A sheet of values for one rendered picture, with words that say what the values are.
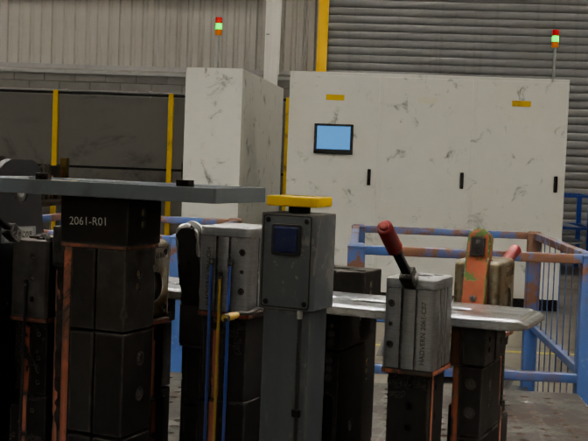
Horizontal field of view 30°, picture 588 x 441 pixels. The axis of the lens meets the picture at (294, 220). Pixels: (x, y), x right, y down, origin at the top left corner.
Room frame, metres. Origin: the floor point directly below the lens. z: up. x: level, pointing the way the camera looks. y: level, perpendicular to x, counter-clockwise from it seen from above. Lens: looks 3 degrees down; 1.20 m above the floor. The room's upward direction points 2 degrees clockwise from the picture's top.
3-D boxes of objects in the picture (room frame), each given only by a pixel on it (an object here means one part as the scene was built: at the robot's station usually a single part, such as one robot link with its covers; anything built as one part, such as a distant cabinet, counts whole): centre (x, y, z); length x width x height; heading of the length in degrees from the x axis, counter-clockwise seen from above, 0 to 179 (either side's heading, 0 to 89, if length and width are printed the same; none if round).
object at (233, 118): (10.82, 0.60, 1.22); 2.40 x 0.54 x 2.45; 172
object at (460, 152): (9.76, -1.13, 1.22); 2.40 x 0.54 x 2.45; 86
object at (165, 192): (1.39, 0.23, 1.16); 0.37 x 0.14 x 0.02; 67
